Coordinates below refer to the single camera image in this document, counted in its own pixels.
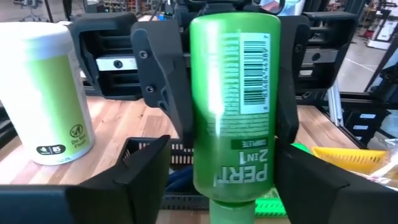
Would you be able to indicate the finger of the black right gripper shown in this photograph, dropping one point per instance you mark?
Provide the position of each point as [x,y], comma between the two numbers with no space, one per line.
[161,71]
[289,77]

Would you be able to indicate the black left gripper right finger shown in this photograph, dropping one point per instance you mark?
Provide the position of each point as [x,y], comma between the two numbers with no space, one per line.
[326,199]

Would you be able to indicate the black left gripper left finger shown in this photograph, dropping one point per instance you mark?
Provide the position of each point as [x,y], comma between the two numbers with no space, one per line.
[93,202]

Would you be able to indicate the green travel bottle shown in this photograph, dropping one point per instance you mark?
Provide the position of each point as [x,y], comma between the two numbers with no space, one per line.
[233,109]

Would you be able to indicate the yellow slotted plastic basket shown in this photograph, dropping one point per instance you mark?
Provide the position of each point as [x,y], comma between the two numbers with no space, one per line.
[351,158]

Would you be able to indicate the green slotted plastic basket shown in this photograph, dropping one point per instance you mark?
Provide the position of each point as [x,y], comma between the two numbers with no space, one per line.
[270,208]

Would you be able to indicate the green white wipes canister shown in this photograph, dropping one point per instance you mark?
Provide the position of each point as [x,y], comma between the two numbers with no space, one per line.
[46,93]

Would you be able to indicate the person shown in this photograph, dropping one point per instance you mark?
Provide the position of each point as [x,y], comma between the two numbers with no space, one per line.
[292,6]

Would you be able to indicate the black slotted plastic basket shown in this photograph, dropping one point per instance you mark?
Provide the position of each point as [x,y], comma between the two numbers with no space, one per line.
[183,202]

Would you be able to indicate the silver aluminium bracket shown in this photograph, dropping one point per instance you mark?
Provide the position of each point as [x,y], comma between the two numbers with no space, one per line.
[334,102]

